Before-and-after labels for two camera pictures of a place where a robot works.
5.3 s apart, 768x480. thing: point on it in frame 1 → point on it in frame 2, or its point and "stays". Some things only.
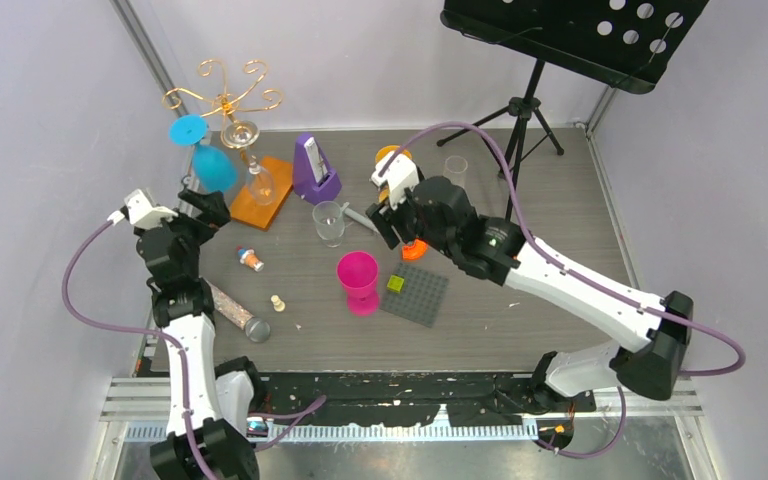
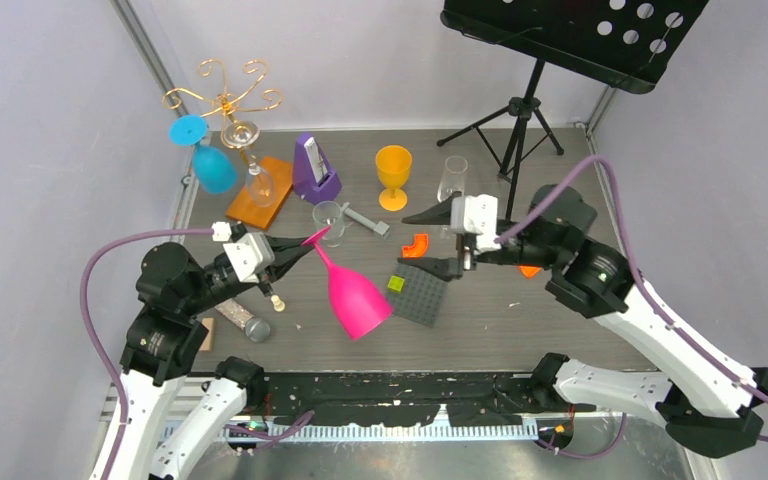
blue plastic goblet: [213, 169] stays
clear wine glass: [242, 134] stays
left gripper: [211, 207] → [288, 250]
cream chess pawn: [279, 305] stays
